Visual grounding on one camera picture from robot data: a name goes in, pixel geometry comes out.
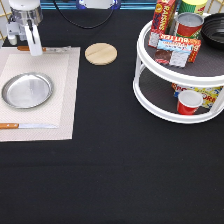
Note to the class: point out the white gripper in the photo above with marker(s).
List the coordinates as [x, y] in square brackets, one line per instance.
[25, 27]

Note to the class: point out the fork with wooden handle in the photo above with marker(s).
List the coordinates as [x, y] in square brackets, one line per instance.
[46, 49]

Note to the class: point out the round silver metal plate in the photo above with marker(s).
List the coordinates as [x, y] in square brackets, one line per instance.
[27, 90]

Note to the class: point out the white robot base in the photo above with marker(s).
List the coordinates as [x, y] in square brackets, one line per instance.
[98, 4]

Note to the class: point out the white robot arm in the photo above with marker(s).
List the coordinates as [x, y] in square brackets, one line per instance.
[19, 7]

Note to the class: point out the beige woven placemat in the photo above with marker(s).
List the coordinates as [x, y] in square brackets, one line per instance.
[58, 110]

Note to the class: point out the round wooden coaster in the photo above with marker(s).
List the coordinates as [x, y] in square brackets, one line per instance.
[101, 53]

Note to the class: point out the red raisins box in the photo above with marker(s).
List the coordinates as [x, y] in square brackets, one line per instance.
[162, 20]

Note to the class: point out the blue and brown cookie box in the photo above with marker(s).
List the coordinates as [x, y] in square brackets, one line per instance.
[172, 53]

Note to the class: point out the white two-tier turntable rack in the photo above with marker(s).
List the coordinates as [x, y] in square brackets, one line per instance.
[152, 81]

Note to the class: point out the red-labelled tin can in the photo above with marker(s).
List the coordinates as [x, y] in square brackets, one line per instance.
[188, 25]

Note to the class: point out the yellow green cylindrical canister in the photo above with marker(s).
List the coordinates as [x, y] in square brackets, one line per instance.
[193, 6]

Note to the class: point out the red butter box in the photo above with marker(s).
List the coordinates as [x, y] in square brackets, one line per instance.
[195, 46]

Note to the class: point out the red cup with white lid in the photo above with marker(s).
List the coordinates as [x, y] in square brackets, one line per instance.
[188, 102]

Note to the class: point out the black bowl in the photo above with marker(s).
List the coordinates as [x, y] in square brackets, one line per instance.
[213, 30]

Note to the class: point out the yellow popcorn box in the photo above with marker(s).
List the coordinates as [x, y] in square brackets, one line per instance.
[210, 94]

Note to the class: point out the knife with wooden handle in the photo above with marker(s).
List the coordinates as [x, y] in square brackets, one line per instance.
[26, 126]

